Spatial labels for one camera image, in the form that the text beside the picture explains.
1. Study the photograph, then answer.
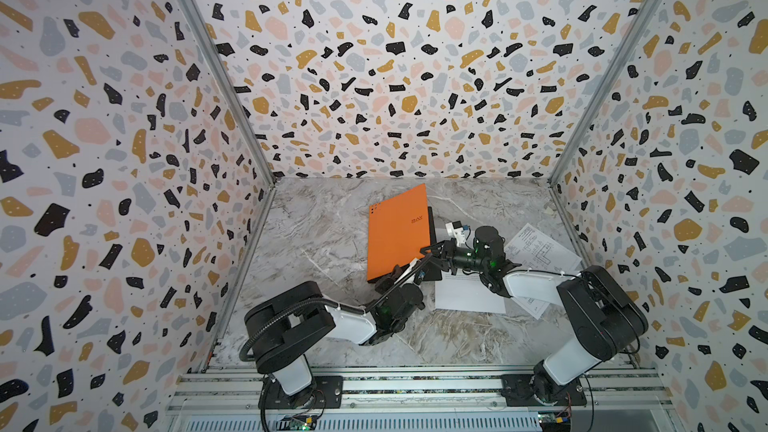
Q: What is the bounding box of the right corner aluminium profile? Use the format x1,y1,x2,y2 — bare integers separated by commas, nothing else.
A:
548,0,662,190

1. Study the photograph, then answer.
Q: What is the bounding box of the left circuit board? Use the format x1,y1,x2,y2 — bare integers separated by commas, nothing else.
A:
276,415,318,431

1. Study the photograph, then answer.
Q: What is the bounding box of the orange folder black inside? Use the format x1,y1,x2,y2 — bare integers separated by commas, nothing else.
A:
367,185,436,283

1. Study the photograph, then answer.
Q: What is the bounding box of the circuit board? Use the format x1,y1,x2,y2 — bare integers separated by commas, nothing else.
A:
276,415,318,431
538,413,571,432

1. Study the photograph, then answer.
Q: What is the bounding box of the left corner aluminium profile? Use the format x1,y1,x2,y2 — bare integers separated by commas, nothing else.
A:
178,0,275,189

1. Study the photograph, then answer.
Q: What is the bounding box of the white technical drawing sheet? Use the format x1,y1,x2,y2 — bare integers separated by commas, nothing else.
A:
503,224,582,319

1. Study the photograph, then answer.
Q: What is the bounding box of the corner aluminium profile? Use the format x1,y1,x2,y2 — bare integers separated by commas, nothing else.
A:
548,0,662,190
178,0,275,189

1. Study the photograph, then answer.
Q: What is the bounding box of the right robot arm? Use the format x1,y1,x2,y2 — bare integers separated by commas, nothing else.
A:
420,226,649,405

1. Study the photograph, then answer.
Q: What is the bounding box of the right circuit board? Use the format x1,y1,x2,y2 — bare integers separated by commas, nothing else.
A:
538,413,571,432

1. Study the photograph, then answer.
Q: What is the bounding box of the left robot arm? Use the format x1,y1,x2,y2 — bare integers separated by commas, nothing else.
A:
238,253,435,398

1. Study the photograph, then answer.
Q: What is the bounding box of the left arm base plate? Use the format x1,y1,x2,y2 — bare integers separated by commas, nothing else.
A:
259,375,344,410

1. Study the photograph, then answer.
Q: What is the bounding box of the aluminium mounting rail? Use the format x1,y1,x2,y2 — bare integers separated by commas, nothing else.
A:
167,365,673,416

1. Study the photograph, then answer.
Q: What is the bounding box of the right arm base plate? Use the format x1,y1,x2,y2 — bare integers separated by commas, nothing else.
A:
501,374,587,407

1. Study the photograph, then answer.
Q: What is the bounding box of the white text paper sheet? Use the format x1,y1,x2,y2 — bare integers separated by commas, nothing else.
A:
435,274,506,314

